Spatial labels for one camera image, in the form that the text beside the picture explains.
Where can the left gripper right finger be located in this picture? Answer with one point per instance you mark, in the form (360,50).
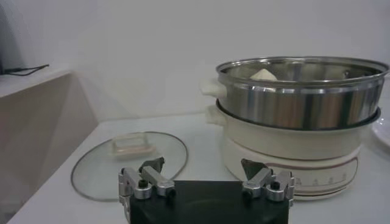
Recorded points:
(259,179)

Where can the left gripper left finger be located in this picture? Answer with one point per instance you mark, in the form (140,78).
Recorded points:
(158,181)

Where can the round glass pot lid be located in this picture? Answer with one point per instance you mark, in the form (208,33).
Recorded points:
(91,176)

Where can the white steamed baozi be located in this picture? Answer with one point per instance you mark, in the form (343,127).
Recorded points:
(263,75)

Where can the perforated steel steamer basket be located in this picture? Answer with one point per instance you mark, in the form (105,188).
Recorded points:
(289,106)

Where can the cream electric cooker pot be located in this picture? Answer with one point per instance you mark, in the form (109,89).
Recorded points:
(289,143)

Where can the white round plate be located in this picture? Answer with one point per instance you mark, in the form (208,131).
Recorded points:
(382,131)

